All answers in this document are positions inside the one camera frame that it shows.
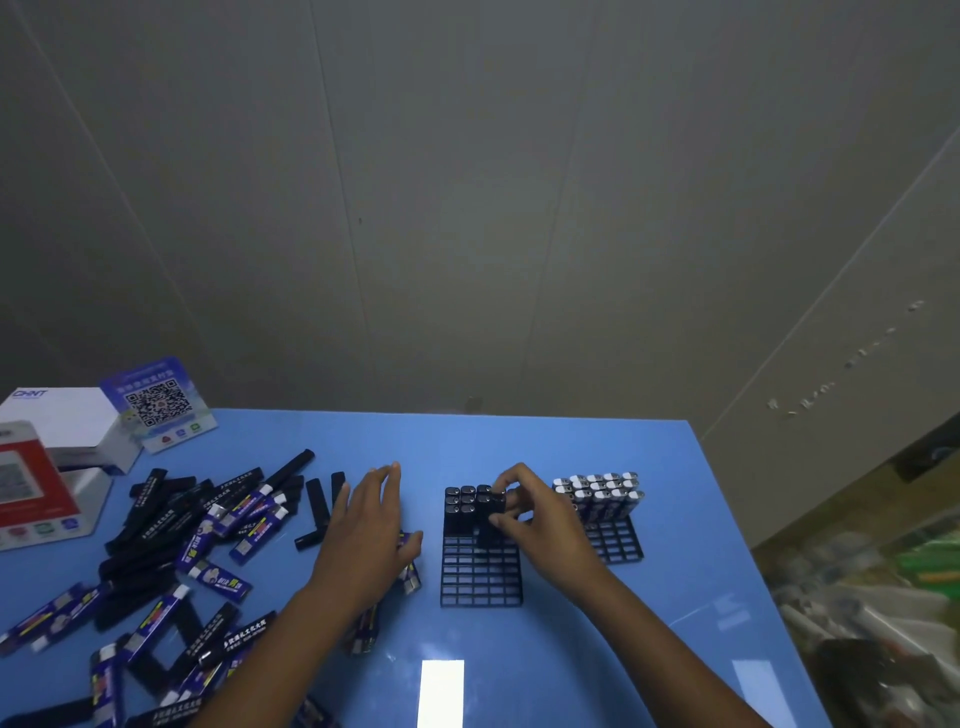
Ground person's right hand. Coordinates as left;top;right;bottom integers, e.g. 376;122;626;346
489;462;613;610

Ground person's left hand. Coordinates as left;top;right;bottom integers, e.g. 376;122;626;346
305;461;425;621

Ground black grid tray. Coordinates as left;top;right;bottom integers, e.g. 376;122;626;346
554;472;646;565
440;485;525;609

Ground row of blue lighters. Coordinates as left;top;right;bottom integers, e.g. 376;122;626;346
553;471;647;525

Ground row of black lighters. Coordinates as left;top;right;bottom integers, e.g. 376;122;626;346
443;485;508;538

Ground pile of mixed lighters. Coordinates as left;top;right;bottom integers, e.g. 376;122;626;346
0;448;424;728

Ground person's right forearm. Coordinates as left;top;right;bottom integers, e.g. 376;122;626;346
577;573;774;728

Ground person's left forearm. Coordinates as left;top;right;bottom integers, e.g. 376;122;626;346
191;584;365;728

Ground blue code sign stand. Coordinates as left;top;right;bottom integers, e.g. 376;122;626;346
99;356;219;455

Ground white cardboard box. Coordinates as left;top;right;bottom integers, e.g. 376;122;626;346
0;386;144;475

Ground crumpled clear plastic bags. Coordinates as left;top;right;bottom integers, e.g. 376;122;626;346
764;517;960;728

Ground red code sign stand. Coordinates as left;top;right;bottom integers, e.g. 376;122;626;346
0;419;114;553

